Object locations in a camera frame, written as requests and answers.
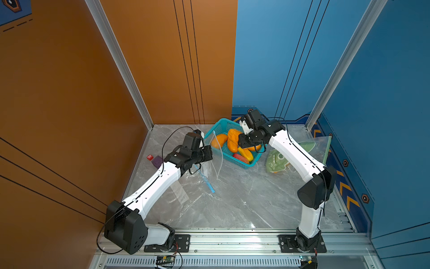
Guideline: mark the slim yellow mango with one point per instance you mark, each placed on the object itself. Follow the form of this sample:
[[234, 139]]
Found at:
[[247, 154]]

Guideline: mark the red mango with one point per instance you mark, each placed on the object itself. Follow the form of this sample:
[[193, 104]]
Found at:
[[241, 158]]

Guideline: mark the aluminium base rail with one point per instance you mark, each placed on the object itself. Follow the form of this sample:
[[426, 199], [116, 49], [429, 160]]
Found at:
[[248, 249]]

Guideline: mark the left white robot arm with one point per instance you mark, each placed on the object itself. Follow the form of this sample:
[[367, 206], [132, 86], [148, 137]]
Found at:
[[124, 223]]

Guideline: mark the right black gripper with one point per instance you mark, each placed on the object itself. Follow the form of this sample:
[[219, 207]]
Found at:
[[242, 142]]

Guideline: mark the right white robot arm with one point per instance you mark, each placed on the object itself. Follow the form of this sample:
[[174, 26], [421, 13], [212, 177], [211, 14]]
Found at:
[[318, 183]]

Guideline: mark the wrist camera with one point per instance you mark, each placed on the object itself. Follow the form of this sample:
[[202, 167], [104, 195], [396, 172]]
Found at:
[[254, 120], [192, 142]]

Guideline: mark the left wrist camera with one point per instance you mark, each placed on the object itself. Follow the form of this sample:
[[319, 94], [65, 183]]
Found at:
[[192, 142]]

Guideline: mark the purple block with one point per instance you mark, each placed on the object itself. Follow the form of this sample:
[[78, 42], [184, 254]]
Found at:
[[157, 161]]

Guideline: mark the clear blue-zip bag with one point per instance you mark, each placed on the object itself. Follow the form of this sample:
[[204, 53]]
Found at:
[[210, 170]]

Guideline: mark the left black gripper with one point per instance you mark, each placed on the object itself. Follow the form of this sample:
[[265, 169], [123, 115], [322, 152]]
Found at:
[[208, 151]]

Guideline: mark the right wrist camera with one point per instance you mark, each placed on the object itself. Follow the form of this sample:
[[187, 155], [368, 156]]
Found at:
[[254, 120]]

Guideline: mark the clear green-zip bag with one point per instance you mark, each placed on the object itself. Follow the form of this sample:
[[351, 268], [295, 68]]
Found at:
[[286, 151]]

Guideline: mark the teal plastic basket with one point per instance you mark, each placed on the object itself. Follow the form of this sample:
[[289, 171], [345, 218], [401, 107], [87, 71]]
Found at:
[[223, 137]]

